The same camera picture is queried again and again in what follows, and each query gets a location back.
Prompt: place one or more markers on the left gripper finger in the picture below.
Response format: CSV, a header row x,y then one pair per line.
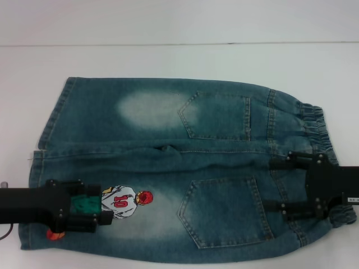
x,y
81,224
84,190

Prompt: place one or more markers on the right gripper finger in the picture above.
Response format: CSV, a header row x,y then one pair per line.
x,y
300,210
294,162

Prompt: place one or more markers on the blue denim shorts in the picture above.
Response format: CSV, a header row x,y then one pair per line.
x,y
146,140

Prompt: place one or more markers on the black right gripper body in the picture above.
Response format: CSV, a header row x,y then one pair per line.
x,y
333,182

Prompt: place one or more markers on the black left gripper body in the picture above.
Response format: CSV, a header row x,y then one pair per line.
x,y
28,206

